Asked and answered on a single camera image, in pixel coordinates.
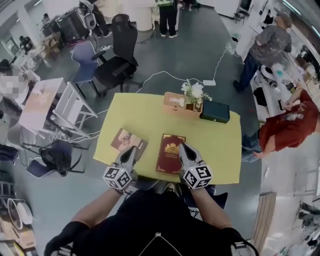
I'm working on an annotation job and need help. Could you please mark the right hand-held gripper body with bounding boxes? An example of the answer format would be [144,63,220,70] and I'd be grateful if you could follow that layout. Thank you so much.
[177,163,214,191]

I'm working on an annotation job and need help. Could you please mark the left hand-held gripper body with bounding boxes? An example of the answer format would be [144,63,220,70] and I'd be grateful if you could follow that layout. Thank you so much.
[102,161,139,196]

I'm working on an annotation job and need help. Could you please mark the red gold-ornament book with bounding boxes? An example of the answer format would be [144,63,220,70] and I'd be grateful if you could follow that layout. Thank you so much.
[155,133,187,175]

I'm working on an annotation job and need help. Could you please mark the brown photo-cover book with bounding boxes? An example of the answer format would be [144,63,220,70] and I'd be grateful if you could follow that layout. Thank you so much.
[110,127,149,161]

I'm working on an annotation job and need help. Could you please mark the person's right forearm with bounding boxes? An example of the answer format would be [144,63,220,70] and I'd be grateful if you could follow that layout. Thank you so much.
[189,186,233,229]

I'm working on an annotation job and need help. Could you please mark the person's left forearm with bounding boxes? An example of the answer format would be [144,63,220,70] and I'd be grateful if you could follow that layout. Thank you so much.
[71,188,124,229]

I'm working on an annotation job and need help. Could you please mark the yellow tablecloth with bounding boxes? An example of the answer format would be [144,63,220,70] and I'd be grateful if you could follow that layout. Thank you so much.
[92,92,243,186]

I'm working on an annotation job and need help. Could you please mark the dark green box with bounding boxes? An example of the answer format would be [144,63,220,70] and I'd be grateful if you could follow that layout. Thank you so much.
[199,100,231,124]

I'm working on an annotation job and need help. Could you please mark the wicker tissue basket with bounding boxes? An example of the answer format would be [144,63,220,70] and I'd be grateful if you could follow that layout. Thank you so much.
[163,91,204,120]

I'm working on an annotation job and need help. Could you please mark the person's black shirt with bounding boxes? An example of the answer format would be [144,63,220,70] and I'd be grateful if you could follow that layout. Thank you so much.
[43,183,260,256]

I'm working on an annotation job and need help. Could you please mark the black bag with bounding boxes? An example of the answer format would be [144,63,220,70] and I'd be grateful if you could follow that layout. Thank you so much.
[39,146,70,176]

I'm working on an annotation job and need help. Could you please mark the white folding chair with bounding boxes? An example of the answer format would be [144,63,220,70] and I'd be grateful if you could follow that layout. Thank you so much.
[53,81,98,138]

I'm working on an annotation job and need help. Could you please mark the white flower bouquet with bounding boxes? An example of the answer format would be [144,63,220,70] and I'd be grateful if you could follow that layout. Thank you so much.
[181,79,213,108]

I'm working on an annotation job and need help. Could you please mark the wooden slatted board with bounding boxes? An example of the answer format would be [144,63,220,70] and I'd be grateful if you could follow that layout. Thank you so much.
[249,191,278,253]

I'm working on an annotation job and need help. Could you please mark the white shelving unit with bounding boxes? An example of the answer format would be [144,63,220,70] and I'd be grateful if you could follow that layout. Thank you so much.
[249,44,320,121]

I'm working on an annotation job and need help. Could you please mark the pink table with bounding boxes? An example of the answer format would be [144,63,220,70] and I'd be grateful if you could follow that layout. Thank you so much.
[18,77,66,131]

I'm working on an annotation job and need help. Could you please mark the blue plastic chair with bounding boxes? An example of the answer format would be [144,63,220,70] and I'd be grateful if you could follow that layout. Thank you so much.
[71,41,107,92]

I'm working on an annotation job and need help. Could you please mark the black office chair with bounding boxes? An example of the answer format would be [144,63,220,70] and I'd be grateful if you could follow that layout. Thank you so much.
[93,13,141,97]

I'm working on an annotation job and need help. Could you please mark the thin neck cord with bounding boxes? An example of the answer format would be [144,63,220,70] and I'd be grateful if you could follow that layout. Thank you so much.
[138,231,181,256]

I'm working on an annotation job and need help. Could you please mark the navy metal-frame chair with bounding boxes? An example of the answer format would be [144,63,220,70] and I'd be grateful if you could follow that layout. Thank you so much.
[21,139,87,179]

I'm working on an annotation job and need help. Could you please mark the long white cable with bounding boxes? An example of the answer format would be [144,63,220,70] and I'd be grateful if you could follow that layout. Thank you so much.
[136,70,205,93]

